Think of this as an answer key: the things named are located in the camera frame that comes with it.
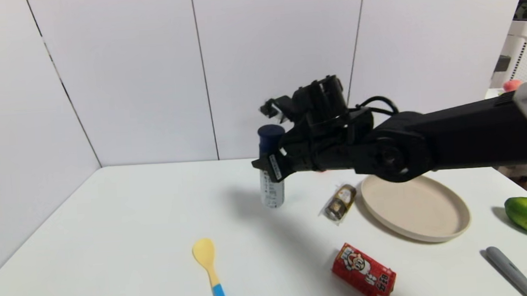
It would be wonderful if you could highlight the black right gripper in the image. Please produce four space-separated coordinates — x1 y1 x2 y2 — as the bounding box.
250 143 315 184

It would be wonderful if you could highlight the blue and white spray bottle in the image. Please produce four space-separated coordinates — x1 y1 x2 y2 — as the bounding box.
256 123 290 209

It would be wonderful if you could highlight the beige round plate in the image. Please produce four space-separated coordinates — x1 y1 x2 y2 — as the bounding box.
359 169 473 248

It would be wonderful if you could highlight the clear wrapped chocolate pack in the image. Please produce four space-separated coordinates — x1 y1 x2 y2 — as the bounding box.
317 183 359 227

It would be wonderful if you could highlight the red milk carton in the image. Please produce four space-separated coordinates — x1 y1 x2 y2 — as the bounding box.
330 240 398 296

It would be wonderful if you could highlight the grey marker pen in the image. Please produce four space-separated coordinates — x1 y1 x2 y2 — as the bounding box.
485 244 527 296

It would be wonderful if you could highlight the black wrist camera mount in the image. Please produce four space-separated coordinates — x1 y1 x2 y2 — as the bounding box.
258 74 349 124

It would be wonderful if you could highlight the wooden spoon with blue handle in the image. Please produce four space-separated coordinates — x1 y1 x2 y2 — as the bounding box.
192 236 232 296

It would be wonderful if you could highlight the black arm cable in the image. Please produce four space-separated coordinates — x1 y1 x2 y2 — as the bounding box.
356 95 400 118

